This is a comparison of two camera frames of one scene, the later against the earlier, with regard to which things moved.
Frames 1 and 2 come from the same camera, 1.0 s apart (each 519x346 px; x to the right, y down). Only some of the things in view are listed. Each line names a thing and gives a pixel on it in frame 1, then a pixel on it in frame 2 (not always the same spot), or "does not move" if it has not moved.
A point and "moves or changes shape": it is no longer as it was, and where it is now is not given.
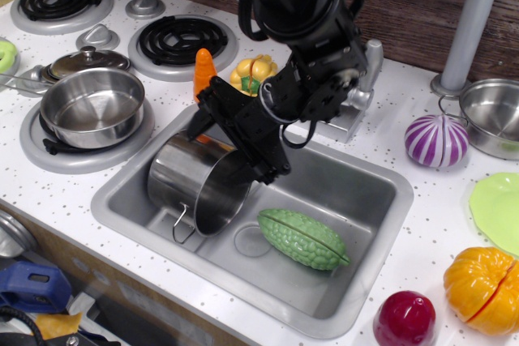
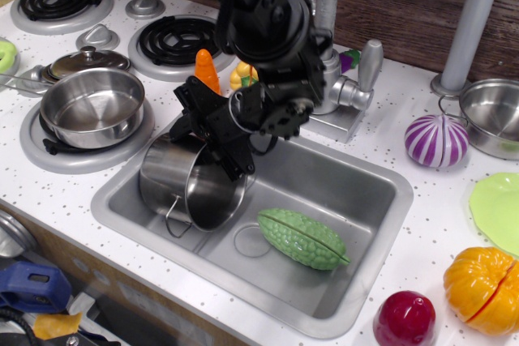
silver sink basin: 303,254 does not move
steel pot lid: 87,58 does not move
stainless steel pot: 206,177 moves or changes shape
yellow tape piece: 51,325 does not move
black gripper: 251,126 -> 227,125
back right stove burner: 165,49 does not move
